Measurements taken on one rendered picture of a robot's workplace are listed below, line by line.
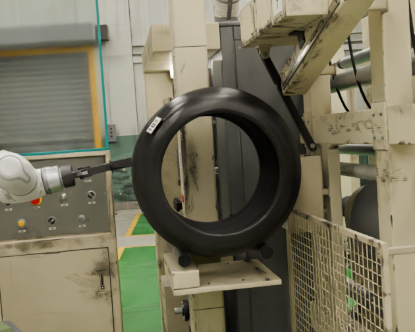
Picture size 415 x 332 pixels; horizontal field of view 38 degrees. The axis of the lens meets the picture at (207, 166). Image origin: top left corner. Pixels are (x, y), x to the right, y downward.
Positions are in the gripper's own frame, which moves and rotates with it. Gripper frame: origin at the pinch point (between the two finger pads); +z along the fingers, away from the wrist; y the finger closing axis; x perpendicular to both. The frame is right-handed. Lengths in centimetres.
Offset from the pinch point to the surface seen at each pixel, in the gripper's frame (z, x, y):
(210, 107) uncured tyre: 31.9, -12.1, -12.2
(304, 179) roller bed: 68, 23, 20
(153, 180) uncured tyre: 8.5, 6.9, -12.0
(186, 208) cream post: 20.5, 23.8, 27.6
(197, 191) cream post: 26.6, 18.2, 27.2
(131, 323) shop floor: -18, 121, 220
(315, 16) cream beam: 65, -31, -32
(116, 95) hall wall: 22, -90, 927
